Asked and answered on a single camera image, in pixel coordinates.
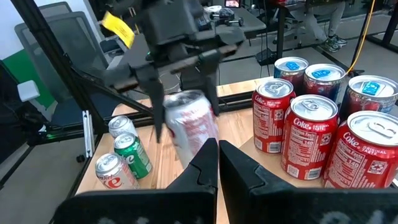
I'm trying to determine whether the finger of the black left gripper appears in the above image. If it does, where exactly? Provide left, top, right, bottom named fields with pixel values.
left=198, top=51, right=220, bottom=116
left=136, top=67, right=165, bottom=144

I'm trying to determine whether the silver Diet Coke can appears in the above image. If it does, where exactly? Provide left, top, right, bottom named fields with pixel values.
left=163, top=90, right=220, bottom=169
left=108, top=115, right=137, bottom=139
left=95, top=152, right=140, bottom=190

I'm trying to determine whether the grey side desk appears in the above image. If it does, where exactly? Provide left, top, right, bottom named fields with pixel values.
left=102, top=6, right=267, bottom=71

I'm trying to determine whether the black metal rig frame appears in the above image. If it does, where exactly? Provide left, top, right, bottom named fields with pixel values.
left=11, top=0, right=259, bottom=162

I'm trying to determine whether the black clamp tool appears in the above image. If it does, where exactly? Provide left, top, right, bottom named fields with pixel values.
left=210, top=7, right=245, bottom=27

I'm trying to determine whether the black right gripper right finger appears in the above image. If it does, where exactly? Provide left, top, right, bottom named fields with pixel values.
left=219, top=139, right=398, bottom=224

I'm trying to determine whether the yellow label tag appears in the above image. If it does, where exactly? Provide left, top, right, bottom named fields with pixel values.
left=101, top=11, right=136, bottom=49

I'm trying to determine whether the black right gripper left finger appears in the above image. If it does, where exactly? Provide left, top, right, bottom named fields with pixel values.
left=53, top=138, right=220, bottom=224

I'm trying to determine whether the green Sprite can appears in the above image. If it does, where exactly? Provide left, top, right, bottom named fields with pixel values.
left=113, top=133, right=153, bottom=180

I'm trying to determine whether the yellow power cable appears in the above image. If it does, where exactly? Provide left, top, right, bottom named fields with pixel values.
left=346, top=0, right=377, bottom=75

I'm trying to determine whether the blue Red Bull can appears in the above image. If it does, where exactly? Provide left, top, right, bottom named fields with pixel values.
left=273, top=56, right=309, bottom=96
left=338, top=74, right=398, bottom=121
left=303, top=63, right=346, bottom=105

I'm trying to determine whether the red Coca-Cola can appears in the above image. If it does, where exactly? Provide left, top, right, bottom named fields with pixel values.
left=322, top=110, right=398, bottom=190
left=251, top=78, right=297, bottom=154
left=280, top=94, right=340, bottom=181

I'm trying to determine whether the wooden shelf with black frame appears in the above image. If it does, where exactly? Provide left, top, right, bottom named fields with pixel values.
left=238, top=136, right=398, bottom=190

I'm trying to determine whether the black desk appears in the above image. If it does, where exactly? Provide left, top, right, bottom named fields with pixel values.
left=254, top=0, right=312, bottom=67

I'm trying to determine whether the white plastic block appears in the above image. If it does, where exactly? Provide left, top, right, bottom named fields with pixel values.
left=17, top=80, right=41, bottom=103

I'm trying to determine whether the person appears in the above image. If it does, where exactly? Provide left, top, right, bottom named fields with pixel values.
left=289, top=0, right=349, bottom=54

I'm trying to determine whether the grey office chair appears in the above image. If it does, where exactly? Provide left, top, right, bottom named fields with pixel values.
left=14, top=11, right=122, bottom=125
left=37, top=1, right=74, bottom=19

